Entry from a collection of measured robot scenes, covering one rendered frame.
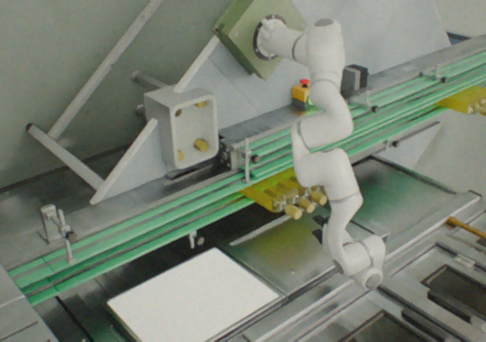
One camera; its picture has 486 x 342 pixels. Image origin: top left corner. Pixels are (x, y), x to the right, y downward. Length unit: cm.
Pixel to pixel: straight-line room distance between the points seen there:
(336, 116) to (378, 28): 108
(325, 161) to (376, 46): 117
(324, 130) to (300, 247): 52
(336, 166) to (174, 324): 63
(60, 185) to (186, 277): 85
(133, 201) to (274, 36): 70
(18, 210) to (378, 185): 141
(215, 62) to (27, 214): 92
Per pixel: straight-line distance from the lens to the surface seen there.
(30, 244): 176
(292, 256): 189
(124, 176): 190
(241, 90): 207
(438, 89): 275
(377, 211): 220
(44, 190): 244
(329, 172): 148
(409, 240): 201
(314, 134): 155
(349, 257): 154
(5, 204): 241
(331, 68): 164
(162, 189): 190
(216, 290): 176
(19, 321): 125
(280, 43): 188
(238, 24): 187
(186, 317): 168
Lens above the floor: 225
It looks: 43 degrees down
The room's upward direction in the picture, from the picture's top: 120 degrees clockwise
